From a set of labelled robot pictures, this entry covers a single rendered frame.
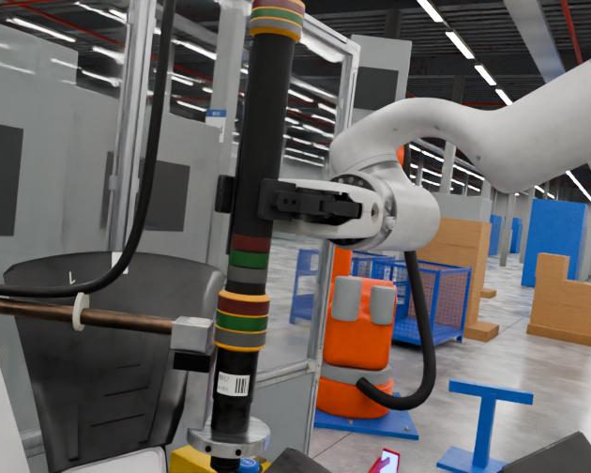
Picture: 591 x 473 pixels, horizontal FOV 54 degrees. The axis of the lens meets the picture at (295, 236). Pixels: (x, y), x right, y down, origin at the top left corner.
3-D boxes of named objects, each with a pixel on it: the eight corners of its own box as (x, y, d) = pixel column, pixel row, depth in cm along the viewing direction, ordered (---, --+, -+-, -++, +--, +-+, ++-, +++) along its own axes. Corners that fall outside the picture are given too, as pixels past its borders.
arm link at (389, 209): (395, 255, 61) (382, 255, 59) (324, 244, 66) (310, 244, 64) (405, 176, 61) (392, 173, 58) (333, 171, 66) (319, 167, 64)
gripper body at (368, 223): (390, 251, 59) (333, 251, 50) (308, 239, 65) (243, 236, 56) (400, 178, 59) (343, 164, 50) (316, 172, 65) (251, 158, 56)
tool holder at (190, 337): (153, 450, 46) (166, 328, 45) (172, 418, 53) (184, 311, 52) (266, 464, 46) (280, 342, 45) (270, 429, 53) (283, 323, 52)
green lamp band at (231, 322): (211, 328, 47) (213, 312, 47) (219, 317, 51) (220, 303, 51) (265, 334, 47) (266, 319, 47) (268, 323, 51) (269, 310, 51)
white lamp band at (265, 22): (246, 23, 46) (247, 15, 45) (250, 39, 50) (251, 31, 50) (301, 31, 46) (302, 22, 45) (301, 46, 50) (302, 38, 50)
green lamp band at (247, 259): (225, 265, 47) (227, 250, 47) (230, 260, 50) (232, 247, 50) (266, 269, 47) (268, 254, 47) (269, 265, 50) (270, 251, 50)
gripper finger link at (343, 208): (385, 221, 50) (328, 213, 48) (340, 215, 57) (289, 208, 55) (386, 206, 50) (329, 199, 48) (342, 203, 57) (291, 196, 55)
